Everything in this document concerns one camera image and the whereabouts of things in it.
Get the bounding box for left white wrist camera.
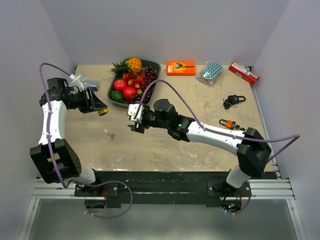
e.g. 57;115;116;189
68;73;87;92

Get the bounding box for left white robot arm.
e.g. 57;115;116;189
29;74;108;196

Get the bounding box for orange razor box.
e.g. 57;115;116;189
165;61;196;76

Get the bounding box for small red cherries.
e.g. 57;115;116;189
122;73;147;95

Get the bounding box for purple grape bunch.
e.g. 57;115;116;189
129;66;158;104

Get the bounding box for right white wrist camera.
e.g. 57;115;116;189
127;103;144;123

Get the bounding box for blue patterned sponge pack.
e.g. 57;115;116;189
196;61;223;84

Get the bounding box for yellow padlock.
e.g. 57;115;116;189
97;108;109;116

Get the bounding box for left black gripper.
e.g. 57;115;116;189
68;86;107;114

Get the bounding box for toy pineapple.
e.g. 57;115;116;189
111;57;143;74

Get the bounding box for red box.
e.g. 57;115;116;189
228;62;260;85

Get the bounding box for small silver key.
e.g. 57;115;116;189
107;133;116;140

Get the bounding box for red pomegranate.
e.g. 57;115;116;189
122;86;137;101

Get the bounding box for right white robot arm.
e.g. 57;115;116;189
127;99;271;197

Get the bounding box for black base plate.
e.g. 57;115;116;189
74;171;251;209

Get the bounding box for black padlock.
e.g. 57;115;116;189
222;95;246;115

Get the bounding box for red apple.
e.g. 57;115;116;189
113;78;128;92

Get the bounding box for dark grey fruit tray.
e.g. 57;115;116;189
107;57;161;108

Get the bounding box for green avocado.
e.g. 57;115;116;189
110;90;125;104

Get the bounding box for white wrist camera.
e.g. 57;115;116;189
68;73;87;92
127;103;144;123

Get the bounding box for orange padlock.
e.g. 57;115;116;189
218;119;245;131

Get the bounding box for aluminium frame rail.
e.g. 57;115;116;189
19;171;305;240

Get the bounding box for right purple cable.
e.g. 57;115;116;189
133;79;301;215

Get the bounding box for purple toothpaste box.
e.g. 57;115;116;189
68;80;100;92

